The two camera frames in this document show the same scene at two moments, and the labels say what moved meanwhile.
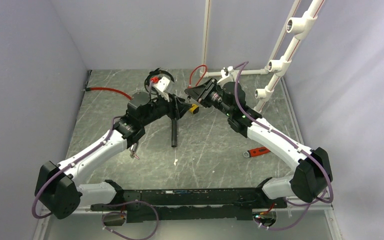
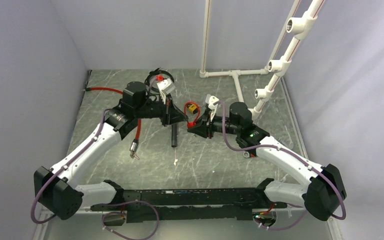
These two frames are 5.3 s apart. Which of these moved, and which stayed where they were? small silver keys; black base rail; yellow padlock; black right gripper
Moved: black right gripper
Stayed: yellow padlock; black base rail; small silver keys
